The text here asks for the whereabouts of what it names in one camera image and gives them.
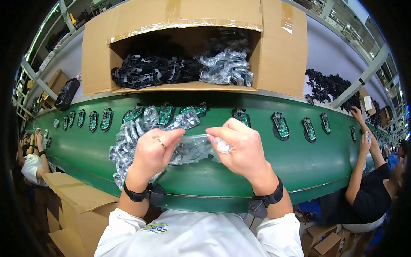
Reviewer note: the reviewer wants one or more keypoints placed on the black cardboard box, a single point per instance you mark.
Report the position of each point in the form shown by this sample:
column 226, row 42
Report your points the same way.
column 66, row 94

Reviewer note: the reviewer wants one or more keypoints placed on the grey metal frame post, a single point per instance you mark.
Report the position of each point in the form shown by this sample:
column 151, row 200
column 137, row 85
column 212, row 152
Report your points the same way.
column 362, row 75

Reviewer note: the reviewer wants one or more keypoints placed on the clear plastic bag with frames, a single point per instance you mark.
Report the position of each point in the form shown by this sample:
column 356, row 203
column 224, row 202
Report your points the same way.
column 224, row 69

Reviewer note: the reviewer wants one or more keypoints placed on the cardboard box with white sheet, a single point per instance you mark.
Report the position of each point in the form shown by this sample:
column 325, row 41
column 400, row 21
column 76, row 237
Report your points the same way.
column 367, row 102

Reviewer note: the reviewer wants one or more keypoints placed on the grey metal shelf rack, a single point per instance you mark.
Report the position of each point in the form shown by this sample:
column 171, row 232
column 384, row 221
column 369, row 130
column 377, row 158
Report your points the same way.
column 25, row 86

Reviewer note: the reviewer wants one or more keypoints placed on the black wrist band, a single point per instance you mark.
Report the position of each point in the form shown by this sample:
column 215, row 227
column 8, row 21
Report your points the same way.
column 143, row 194
column 265, row 200

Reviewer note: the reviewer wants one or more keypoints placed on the small grey plastic part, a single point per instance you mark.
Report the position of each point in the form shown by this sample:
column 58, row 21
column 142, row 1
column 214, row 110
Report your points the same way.
column 56, row 123

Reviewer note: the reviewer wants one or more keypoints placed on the large open cardboard carton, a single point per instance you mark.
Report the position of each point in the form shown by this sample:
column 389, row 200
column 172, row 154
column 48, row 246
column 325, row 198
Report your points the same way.
column 285, row 54

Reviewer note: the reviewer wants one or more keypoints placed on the heap of black plastic frames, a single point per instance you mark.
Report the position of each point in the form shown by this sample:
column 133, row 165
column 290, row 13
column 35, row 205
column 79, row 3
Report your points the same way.
column 151, row 72

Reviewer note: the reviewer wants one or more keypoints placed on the person's left fingers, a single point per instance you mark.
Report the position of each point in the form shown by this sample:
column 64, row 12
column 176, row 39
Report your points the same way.
column 167, row 138

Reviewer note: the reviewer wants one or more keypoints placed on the pile of loose black parts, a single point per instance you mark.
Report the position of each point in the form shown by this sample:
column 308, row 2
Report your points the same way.
column 327, row 85

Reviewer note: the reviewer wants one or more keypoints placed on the person's left hand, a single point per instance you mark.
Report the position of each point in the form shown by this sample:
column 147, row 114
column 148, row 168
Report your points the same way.
column 146, row 157

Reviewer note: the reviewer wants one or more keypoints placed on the person's body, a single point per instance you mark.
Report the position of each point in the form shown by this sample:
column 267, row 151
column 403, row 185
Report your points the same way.
column 199, row 234

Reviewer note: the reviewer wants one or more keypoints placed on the brown cardboard carton with flaps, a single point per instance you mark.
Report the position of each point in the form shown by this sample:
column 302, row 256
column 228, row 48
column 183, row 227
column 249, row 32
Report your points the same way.
column 80, row 205

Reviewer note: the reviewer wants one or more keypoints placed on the row of green circuit boards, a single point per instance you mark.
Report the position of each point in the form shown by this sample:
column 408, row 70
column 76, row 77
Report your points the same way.
column 280, row 126

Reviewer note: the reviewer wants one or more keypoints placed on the person's right hand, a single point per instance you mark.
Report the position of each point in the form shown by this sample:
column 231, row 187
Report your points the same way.
column 244, row 151

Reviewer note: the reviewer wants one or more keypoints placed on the clear bag of black parts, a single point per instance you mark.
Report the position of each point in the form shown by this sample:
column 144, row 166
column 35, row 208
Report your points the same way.
column 128, row 144

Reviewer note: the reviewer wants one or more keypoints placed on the stack of brown cartons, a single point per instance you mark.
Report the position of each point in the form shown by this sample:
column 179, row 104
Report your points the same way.
column 54, row 85

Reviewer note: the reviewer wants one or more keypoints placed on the heap of small cardboard boxes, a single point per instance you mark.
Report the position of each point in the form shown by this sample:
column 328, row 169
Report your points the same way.
column 324, row 241

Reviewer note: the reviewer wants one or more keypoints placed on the green conveyor belt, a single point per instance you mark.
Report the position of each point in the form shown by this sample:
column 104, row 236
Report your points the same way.
column 305, row 163

